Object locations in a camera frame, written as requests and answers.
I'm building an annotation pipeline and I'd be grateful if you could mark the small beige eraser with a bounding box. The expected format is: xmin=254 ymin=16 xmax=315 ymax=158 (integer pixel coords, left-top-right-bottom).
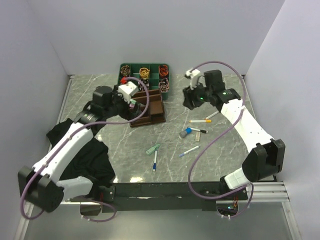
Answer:
xmin=195 ymin=131 xmax=201 ymax=142

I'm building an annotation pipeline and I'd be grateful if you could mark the brown wooden desk organizer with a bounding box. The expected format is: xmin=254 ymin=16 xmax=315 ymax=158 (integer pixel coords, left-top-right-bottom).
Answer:
xmin=129 ymin=89 xmax=166 ymax=128

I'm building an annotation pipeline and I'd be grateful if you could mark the orange black rolled tie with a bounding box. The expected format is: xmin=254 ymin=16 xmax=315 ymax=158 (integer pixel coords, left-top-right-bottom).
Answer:
xmin=158 ymin=64 xmax=169 ymax=78

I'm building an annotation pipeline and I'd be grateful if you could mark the yellow rolled tie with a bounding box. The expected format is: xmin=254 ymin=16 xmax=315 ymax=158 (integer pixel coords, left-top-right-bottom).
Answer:
xmin=139 ymin=67 xmax=150 ymax=79

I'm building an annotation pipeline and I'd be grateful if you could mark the aluminium rail frame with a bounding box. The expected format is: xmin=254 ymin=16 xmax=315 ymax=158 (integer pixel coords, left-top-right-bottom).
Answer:
xmin=13 ymin=74 xmax=301 ymax=240

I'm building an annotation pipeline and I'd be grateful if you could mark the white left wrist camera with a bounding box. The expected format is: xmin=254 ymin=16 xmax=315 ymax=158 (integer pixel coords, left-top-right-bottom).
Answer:
xmin=117 ymin=78 xmax=139 ymax=104

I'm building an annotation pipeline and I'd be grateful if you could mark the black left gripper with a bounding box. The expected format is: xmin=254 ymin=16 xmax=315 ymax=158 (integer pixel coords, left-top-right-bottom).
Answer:
xmin=104 ymin=84 xmax=142 ymax=123

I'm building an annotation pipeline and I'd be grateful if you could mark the green compartment tray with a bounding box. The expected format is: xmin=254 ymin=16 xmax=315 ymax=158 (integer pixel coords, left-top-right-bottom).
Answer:
xmin=117 ymin=63 xmax=170 ymax=101

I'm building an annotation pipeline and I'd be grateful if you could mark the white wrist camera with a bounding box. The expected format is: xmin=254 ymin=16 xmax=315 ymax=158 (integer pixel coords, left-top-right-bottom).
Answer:
xmin=184 ymin=68 xmax=201 ymax=90
xmin=117 ymin=78 xmax=139 ymax=104

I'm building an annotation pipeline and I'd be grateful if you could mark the pink black rolled tie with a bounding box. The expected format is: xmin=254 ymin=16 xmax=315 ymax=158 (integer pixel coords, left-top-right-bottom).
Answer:
xmin=158 ymin=78 xmax=170 ymax=93

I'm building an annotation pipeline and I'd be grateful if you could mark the black cloth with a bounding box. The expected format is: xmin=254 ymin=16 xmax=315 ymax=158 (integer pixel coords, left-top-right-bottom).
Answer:
xmin=46 ymin=118 xmax=116 ymax=189

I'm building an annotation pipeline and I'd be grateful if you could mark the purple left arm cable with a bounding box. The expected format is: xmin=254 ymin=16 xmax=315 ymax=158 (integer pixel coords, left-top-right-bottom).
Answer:
xmin=19 ymin=76 xmax=151 ymax=223

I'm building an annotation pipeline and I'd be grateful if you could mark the yellow cap white marker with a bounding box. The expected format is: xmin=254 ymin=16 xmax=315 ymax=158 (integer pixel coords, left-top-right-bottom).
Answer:
xmin=189 ymin=119 xmax=212 ymax=123

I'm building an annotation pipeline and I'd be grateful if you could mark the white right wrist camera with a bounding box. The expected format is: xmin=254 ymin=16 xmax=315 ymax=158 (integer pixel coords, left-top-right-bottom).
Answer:
xmin=184 ymin=68 xmax=201 ymax=90

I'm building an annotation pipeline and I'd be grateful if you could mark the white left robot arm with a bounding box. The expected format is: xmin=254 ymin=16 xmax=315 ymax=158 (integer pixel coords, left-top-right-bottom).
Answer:
xmin=17 ymin=81 xmax=139 ymax=213

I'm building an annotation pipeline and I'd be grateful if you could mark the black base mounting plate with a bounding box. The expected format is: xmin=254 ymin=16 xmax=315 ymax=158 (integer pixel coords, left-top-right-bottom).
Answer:
xmin=69 ymin=181 xmax=249 ymax=214

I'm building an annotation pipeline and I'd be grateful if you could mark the green highlighter on table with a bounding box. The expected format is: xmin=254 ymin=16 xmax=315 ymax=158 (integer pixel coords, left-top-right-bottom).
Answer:
xmin=145 ymin=143 xmax=161 ymax=156

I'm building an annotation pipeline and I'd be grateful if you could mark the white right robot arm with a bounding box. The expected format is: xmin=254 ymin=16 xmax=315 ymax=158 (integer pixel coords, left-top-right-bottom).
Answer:
xmin=183 ymin=69 xmax=286 ymax=199

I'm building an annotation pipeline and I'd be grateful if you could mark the blue grey glue stick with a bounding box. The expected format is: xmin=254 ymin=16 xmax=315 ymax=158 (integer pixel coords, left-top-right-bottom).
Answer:
xmin=179 ymin=127 xmax=192 ymax=139

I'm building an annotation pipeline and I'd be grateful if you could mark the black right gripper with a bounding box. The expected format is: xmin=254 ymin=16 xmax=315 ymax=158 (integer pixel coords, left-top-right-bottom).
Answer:
xmin=182 ymin=79 xmax=213 ymax=111

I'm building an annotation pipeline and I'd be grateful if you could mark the blue cap white pen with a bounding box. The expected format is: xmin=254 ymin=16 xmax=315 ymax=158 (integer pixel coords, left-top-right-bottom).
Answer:
xmin=152 ymin=150 xmax=158 ymax=172

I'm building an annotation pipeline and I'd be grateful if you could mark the brown patterned rolled tie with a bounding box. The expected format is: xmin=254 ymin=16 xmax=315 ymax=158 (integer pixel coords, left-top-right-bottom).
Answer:
xmin=120 ymin=65 xmax=131 ymax=78

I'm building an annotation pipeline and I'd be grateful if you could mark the black white rolled tie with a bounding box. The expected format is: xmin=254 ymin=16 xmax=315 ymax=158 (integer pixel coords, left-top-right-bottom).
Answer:
xmin=138 ymin=78 xmax=150 ymax=92

